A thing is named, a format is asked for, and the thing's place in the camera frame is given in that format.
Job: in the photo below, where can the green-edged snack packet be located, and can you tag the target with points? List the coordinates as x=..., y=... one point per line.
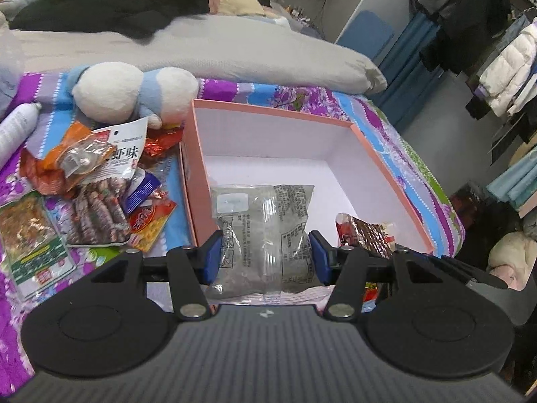
x=33, y=239

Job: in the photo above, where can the beige blanket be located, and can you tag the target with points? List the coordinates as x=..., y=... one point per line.
x=239, y=2

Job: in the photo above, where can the orange and clear snack packet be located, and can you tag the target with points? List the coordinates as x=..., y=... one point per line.
x=71, y=159

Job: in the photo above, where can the white puffer jacket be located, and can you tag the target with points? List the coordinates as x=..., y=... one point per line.
x=509, y=71

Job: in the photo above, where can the white and blue plush toy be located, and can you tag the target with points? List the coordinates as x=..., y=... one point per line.
x=113, y=90

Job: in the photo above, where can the teal cloth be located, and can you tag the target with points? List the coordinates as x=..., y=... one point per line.
x=514, y=184

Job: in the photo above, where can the red snack packet white label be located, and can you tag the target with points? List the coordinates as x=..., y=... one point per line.
x=170, y=136

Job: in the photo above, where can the blue padded board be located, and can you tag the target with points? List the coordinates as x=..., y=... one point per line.
x=365, y=35

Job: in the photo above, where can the clear plastic snack packet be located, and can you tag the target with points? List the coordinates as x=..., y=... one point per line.
x=262, y=226

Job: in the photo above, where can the blue and white snack packet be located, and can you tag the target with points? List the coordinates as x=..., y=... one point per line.
x=140, y=189

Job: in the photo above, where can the cream fluffy garment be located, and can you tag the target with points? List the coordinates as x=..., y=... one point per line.
x=514, y=256

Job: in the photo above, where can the blue curtain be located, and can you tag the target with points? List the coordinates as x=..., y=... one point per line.
x=413, y=75

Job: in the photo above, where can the shrimp snack packet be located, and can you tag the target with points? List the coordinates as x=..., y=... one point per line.
x=98, y=214

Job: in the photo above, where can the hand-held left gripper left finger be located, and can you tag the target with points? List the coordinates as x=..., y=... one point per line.
x=212, y=256

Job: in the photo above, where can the pink cardboard box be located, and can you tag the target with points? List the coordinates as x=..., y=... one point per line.
x=268, y=138

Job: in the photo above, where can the red and black bag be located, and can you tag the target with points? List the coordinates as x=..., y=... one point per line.
x=467, y=197

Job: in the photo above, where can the orange red snack packet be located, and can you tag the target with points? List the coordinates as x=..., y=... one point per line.
x=151, y=222

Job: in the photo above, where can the group of small bottles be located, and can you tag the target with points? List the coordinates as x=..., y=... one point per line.
x=298, y=11

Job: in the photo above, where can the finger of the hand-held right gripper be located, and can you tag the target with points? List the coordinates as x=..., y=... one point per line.
x=457, y=268

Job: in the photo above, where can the white spray bottle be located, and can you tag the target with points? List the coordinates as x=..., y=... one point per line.
x=14, y=128

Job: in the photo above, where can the black hanging coat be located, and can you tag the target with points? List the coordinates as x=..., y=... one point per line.
x=470, y=29

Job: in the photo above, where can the grey duvet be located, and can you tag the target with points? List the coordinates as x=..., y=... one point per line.
x=209, y=50

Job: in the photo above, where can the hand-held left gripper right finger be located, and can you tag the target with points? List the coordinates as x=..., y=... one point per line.
x=319, y=256

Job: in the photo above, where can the black jacket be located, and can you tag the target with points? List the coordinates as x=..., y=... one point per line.
x=113, y=0

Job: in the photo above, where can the dark red brown snack packet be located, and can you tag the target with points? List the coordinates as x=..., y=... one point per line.
x=369, y=235

